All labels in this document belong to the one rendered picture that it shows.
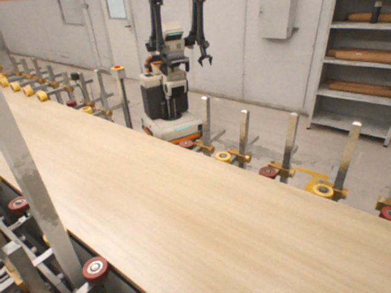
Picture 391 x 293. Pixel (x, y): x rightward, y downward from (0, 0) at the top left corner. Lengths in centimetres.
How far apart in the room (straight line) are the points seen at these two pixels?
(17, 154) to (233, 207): 76
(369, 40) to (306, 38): 70
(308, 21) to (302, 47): 31
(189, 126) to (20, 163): 254
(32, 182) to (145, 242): 42
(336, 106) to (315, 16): 118
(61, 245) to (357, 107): 369
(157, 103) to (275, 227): 251
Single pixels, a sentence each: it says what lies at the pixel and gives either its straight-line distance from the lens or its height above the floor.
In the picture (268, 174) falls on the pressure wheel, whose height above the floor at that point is 91.
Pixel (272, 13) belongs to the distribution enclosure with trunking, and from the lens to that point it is 386.
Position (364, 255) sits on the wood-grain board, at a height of 90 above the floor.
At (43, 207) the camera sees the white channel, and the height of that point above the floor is 114.
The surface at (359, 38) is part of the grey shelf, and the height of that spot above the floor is 106.
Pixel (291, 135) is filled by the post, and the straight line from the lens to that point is 133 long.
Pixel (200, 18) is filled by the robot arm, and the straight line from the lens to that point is 279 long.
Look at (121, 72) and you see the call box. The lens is 197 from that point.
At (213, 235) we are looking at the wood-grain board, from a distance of 101.
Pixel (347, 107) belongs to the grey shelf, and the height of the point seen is 22.
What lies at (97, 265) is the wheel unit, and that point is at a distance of 100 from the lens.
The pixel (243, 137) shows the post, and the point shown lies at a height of 97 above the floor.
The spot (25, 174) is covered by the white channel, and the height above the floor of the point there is 126.
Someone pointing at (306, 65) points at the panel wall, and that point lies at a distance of 403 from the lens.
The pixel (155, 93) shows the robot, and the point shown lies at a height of 62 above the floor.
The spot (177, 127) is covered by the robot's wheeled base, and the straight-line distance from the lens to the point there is 315.
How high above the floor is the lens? 167
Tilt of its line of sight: 32 degrees down
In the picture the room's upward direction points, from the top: 3 degrees counter-clockwise
